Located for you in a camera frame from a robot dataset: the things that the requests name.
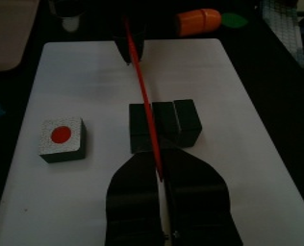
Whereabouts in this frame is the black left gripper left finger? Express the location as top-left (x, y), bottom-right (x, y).
top-left (105, 150), bottom-right (166, 246)

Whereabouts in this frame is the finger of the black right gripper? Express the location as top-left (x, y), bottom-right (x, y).
top-left (133, 22), bottom-right (149, 62)
top-left (113, 22), bottom-right (134, 66)

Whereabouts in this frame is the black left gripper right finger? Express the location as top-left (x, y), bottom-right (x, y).
top-left (161, 148), bottom-right (245, 246)

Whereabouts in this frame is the red toy knife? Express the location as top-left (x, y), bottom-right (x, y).
top-left (122, 14), bottom-right (165, 184)

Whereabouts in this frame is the black sushi piece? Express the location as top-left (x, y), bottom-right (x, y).
top-left (152, 101), bottom-right (181, 149)

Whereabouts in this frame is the sushi piece with red dot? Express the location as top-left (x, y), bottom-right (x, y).
top-left (38, 116), bottom-right (88, 164)

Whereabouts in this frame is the sushi piece with green dot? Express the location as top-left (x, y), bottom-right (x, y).
top-left (173, 98), bottom-right (204, 149)

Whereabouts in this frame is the white cylindrical object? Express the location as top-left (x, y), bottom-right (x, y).
top-left (61, 14), bottom-right (82, 34)

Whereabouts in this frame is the orange toy food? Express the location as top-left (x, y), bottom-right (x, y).
top-left (174, 8), bottom-right (222, 37)

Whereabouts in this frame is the white cutting board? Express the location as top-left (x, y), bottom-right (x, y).
top-left (0, 37), bottom-right (304, 246)

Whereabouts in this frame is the beige plastic bin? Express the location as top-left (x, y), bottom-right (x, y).
top-left (0, 0), bottom-right (42, 74)

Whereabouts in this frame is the white wire mesh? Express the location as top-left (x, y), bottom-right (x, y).
top-left (260, 0), bottom-right (304, 69)

